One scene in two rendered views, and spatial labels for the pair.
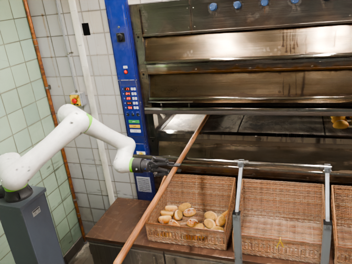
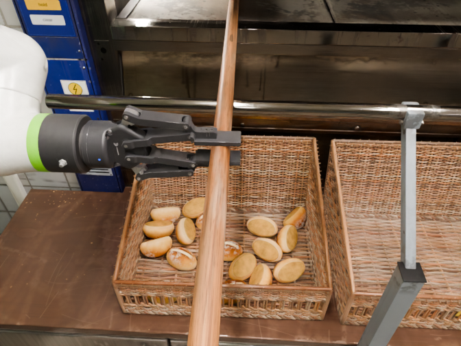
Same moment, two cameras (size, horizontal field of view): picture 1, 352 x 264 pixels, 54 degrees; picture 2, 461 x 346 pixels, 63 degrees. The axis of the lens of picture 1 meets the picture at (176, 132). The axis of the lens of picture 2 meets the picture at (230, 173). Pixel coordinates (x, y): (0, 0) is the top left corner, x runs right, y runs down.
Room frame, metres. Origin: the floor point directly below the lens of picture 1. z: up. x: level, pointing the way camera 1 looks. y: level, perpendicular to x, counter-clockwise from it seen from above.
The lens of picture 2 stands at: (1.37, 0.15, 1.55)
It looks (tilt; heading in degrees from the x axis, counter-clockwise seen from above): 41 degrees down; 343
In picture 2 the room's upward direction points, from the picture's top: straight up
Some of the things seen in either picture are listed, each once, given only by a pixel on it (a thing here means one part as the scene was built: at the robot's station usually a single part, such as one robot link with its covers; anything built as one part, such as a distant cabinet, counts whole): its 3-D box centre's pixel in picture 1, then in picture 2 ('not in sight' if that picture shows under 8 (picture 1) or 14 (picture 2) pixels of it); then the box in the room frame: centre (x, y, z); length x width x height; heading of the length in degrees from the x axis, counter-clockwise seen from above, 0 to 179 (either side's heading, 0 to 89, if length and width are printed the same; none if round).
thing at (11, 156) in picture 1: (11, 171); not in sight; (1.68, 0.90, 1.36); 0.16 x 0.13 x 0.19; 30
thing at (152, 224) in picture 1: (193, 208); (226, 218); (2.08, -0.06, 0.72); 0.56 x 0.49 x 0.28; 70
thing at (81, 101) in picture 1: (77, 99); not in sight; (2.62, 0.73, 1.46); 0.10 x 0.07 x 0.10; 69
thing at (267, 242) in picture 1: (279, 217); (431, 227); (1.87, -0.62, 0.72); 0.56 x 0.49 x 0.28; 70
